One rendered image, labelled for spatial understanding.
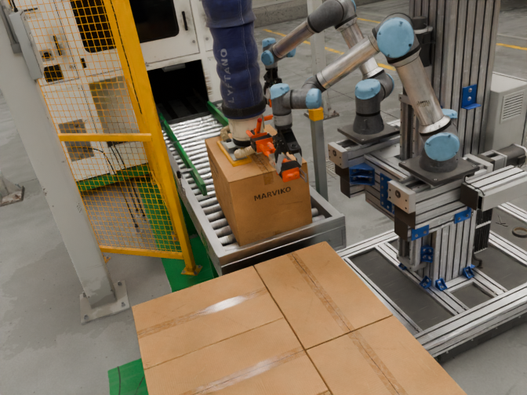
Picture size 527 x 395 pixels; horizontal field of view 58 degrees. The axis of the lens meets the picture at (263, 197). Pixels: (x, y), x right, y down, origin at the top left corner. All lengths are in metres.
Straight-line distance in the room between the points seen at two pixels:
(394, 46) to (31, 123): 1.82
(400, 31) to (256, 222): 1.18
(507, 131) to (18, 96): 2.32
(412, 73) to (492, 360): 1.53
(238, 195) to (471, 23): 1.23
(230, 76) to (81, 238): 1.33
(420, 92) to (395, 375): 0.99
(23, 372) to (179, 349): 1.28
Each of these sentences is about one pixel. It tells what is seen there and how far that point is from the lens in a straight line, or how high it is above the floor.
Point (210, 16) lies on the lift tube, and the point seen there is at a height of 1.65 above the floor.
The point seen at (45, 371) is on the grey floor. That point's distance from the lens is 3.03.
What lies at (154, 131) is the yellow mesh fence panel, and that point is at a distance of 2.79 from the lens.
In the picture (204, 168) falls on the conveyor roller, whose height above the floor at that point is 0.55.
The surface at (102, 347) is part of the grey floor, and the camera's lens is 2.99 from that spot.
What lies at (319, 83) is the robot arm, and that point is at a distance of 1.91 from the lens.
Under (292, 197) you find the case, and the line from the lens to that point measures 2.37.
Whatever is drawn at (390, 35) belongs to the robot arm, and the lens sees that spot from 1.67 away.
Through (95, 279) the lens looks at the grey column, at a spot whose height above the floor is 0.23.
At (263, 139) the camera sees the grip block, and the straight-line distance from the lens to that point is 2.22.
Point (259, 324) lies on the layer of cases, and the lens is 2.03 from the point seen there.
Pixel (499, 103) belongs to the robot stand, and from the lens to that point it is 2.30.
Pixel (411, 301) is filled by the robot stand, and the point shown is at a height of 0.21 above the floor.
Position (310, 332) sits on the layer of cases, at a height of 0.54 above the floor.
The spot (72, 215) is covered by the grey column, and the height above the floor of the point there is 0.69.
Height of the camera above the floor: 1.96
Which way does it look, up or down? 30 degrees down
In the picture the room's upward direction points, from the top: 8 degrees counter-clockwise
